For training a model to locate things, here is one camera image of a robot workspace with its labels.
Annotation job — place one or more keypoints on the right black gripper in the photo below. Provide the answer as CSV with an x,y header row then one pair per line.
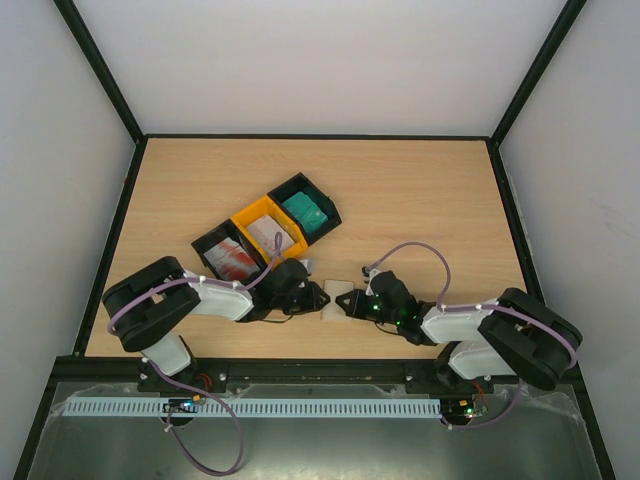
x,y
361,302

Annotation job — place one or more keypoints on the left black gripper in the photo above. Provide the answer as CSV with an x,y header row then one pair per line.
x,y
314,303

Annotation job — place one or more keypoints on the beige card holder wallet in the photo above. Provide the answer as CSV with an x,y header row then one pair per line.
x,y
332,312

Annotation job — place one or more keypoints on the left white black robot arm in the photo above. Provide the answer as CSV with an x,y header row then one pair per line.
x,y
145,308

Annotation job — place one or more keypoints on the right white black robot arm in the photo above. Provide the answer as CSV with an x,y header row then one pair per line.
x,y
512,334

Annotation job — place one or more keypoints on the black bin with green cards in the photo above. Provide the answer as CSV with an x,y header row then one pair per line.
x,y
301,183

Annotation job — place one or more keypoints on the green card stack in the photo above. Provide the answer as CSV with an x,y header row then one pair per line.
x,y
305,211

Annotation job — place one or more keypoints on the red patterned card stack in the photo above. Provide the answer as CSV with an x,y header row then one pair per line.
x,y
231,261

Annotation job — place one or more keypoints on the black bin with red cards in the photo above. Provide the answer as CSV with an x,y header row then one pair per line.
x,y
218,233

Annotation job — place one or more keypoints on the yellow bin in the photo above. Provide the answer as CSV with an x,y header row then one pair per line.
x,y
266,206

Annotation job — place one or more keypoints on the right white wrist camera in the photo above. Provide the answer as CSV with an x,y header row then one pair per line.
x,y
369,273

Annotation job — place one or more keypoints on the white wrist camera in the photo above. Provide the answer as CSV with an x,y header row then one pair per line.
x,y
308,264
369,273

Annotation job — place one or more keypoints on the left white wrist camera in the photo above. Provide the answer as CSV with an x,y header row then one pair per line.
x,y
308,264

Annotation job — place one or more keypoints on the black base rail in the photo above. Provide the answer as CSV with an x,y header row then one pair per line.
x,y
220,375

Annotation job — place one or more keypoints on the black aluminium frame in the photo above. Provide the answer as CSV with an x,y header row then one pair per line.
x,y
78,29

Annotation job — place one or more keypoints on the light blue slotted cable duct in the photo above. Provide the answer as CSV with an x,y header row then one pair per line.
x,y
254,408

